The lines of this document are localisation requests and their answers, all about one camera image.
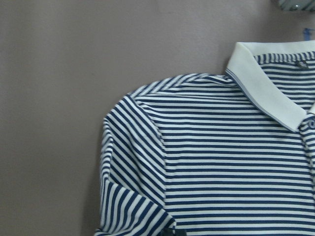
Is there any left gripper view finger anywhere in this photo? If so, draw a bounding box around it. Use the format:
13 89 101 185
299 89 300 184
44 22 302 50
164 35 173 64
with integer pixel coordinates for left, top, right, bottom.
161 228 185 236

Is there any blue white striped polo shirt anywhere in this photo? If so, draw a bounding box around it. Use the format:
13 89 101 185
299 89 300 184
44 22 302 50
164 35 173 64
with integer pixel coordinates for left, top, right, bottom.
95 41 315 236

